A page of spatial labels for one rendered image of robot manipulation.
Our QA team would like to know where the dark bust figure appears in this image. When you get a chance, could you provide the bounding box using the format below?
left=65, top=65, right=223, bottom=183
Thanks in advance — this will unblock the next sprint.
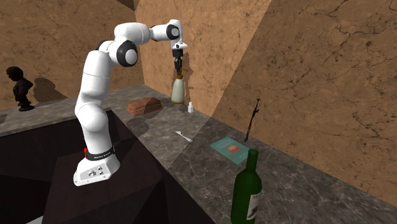
left=6, top=66, right=36, bottom=112

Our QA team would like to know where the white spoon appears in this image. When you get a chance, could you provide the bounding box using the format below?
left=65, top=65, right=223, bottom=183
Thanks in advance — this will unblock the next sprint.
left=174, top=130, right=193, bottom=143

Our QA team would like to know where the pale green soap dispenser bottle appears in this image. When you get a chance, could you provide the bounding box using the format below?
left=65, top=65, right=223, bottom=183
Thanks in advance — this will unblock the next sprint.
left=171, top=69, right=188, bottom=105

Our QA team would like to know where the green wine bottle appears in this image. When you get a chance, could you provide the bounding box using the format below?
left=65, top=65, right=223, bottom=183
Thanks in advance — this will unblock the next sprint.
left=230, top=148, right=263, bottom=224

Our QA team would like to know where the brown bread loaf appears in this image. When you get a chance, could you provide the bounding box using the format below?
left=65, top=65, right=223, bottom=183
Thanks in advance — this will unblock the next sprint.
left=127, top=97, right=164, bottom=118

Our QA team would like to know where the dark robot stand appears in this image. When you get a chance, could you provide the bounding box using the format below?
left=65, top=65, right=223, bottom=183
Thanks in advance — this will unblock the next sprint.
left=0, top=108, right=216, bottom=224

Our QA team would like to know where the teal book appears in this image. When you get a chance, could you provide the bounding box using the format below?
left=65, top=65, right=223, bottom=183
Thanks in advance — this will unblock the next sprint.
left=209, top=136, right=251, bottom=166

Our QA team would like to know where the thin black tool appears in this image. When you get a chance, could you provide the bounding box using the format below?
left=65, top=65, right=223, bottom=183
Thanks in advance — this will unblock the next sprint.
left=243, top=98, right=261, bottom=143

